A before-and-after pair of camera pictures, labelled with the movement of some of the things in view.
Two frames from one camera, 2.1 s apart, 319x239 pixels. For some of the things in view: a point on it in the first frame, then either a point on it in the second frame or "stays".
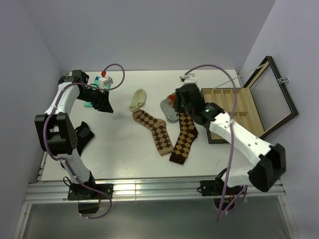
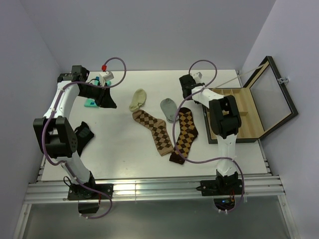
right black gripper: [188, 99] -> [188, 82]
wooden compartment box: [263, 105] stays
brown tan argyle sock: [159, 129] stays
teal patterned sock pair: [96, 86] stays
